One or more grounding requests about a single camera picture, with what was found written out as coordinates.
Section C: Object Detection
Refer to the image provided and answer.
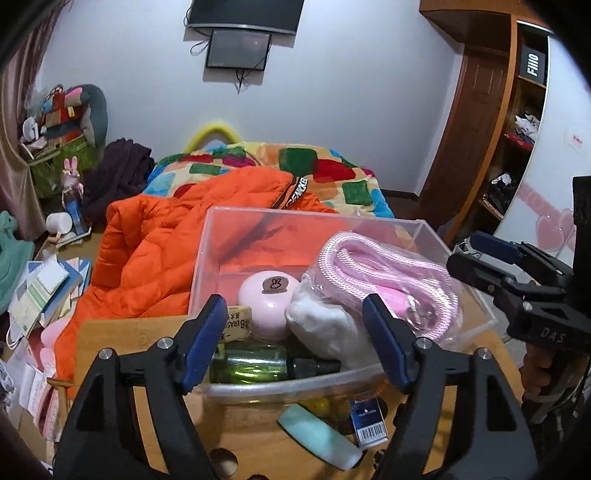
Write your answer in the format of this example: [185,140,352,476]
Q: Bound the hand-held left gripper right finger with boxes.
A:
[361,293,541,480]

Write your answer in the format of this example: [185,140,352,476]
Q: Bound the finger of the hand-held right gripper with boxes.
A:
[445,254,528,306]
[468,232,574,283]

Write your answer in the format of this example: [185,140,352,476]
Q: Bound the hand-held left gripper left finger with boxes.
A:
[53,294,229,480]

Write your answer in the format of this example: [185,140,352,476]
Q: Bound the tan eraser block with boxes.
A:
[217,305,252,345]

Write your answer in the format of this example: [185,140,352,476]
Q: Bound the green glass bottle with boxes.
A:
[210,348,342,384]

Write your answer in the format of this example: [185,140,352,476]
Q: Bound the white cloth pouch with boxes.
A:
[284,286,384,372]

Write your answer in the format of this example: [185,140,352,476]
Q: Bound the pink round container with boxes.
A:
[238,271,301,342]

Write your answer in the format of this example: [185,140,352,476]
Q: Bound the pink rope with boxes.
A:
[302,231,465,352]

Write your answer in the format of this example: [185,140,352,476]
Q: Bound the clear plastic storage box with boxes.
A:
[188,206,498,404]

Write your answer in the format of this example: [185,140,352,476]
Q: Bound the person's right forearm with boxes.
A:
[526,369,591,480]

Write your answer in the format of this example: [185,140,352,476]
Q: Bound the wooden desktop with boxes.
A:
[74,314,527,480]

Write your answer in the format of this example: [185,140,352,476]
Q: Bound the person's right hand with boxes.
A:
[522,344,562,411]

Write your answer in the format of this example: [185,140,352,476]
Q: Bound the dark clothes bundle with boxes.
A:
[487,173,518,216]

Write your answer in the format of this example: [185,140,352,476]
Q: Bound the small blue box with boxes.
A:
[348,397,389,449]

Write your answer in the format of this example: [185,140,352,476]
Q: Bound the yellow round object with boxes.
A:
[300,397,349,423]

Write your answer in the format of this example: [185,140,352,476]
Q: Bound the orange puffer jacket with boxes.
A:
[54,166,342,398]

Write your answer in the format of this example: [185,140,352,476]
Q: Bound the mint green case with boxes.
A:
[277,404,363,472]

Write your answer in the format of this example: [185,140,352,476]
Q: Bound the white clothes bundle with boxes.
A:
[514,110,541,141]

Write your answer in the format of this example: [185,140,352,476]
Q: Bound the wooden wardrobe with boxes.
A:
[419,0,555,245]

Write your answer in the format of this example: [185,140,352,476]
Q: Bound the white panel with pink print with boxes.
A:
[496,32,591,259]

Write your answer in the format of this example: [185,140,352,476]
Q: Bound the pink paper bag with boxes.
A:
[18,318,75,439]

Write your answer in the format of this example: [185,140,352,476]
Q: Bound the pile of books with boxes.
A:
[7,256,93,337]

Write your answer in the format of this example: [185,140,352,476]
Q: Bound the black printed box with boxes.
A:
[519,44,548,88]

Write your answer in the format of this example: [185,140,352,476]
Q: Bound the white cup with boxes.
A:
[46,212,75,236]

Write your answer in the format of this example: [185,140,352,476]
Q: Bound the dark purple cloth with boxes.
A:
[83,138,155,222]

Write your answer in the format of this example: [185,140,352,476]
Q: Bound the colourful patchwork blanket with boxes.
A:
[143,142,395,220]

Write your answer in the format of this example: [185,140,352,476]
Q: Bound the teal rocking horse toy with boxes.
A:
[0,211,36,315]

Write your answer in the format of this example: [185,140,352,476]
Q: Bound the pink bunny toy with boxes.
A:
[60,157,90,234]

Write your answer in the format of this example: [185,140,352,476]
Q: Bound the green cardboard box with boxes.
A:
[30,134,100,199]

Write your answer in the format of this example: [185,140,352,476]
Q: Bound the grey plush cushion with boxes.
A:
[78,84,110,148]

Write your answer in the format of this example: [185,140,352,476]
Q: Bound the patchwork plush toy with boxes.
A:
[39,85,86,128]

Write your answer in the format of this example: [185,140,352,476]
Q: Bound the striped brown curtain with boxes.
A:
[0,0,61,241]

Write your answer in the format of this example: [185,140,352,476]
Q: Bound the yellow ring pillow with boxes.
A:
[185,121,243,153]

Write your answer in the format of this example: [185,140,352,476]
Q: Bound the small black wall monitor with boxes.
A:
[205,28,273,71]

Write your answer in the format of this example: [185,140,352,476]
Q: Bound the black wall television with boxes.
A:
[186,0,305,36]

